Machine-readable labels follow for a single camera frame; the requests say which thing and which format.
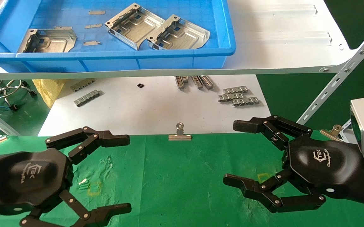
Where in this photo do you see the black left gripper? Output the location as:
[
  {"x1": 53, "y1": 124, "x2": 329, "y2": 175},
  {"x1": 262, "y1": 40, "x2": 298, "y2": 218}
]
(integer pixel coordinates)
[{"x1": 0, "y1": 126, "x2": 132, "y2": 227}]

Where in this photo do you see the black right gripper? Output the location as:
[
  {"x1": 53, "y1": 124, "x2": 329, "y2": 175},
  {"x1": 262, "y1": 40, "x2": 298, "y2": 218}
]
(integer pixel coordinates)
[{"x1": 223, "y1": 115, "x2": 362, "y2": 213}]

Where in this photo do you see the stamped metal bracket part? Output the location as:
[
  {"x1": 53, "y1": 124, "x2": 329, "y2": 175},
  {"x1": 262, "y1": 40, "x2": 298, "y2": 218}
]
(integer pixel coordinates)
[
  {"x1": 105, "y1": 3, "x2": 166, "y2": 51},
  {"x1": 147, "y1": 15, "x2": 211, "y2": 51}
]

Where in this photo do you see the green table cloth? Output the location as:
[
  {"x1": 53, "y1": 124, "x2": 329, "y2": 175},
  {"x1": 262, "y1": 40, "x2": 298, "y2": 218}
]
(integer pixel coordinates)
[{"x1": 0, "y1": 130, "x2": 364, "y2": 227}]

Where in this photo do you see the grey perforated diagonal strut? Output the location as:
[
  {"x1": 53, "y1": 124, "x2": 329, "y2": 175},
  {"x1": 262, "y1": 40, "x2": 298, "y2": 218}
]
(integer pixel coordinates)
[{"x1": 0, "y1": 109, "x2": 20, "y2": 137}]

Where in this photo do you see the yellow cloth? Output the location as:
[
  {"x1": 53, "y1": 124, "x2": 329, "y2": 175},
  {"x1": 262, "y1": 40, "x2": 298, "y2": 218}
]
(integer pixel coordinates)
[{"x1": 32, "y1": 79, "x2": 66, "y2": 108}]

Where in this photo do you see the white perforated diagonal strut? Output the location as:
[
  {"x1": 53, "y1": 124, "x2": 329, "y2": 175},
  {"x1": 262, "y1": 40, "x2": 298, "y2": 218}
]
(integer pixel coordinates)
[{"x1": 296, "y1": 19, "x2": 364, "y2": 126}]

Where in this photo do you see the white metal shelf board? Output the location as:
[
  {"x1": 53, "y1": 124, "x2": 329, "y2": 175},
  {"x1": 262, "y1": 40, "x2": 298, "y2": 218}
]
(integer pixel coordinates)
[{"x1": 0, "y1": 0, "x2": 359, "y2": 80}]

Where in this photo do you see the chrome chair base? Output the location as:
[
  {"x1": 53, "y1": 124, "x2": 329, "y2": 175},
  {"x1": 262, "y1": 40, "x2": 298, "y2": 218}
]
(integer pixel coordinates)
[{"x1": 0, "y1": 79, "x2": 37, "y2": 111}]

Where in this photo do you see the blue plastic bin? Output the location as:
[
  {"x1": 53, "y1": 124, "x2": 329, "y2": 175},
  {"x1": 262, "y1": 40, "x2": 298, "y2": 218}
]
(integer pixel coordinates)
[{"x1": 0, "y1": 0, "x2": 236, "y2": 72}]

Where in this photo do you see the grey slotted metal rail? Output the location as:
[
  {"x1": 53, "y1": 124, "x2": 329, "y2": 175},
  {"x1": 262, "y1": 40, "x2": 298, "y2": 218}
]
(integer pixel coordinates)
[
  {"x1": 70, "y1": 79, "x2": 95, "y2": 92},
  {"x1": 218, "y1": 92, "x2": 245, "y2": 102},
  {"x1": 223, "y1": 86, "x2": 249, "y2": 94},
  {"x1": 74, "y1": 90, "x2": 101, "y2": 107},
  {"x1": 200, "y1": 75, "x2": 214, "y2": 89},
  {"x1": 175, "y1": 76, "x2": 189, "y2": 89},
  {"x1": 232, "y1": 97, "x2": 260, "y2": 107},
  {"x1": 191, "y1": 76, "x2": 204, "y2": 89}
]

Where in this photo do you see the metal bracket with notched corner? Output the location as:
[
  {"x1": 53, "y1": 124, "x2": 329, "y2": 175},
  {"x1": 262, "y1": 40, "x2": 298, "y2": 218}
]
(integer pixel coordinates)
[{"x1": 17, "y1": 29, "x2": 77, "y2": 53}]

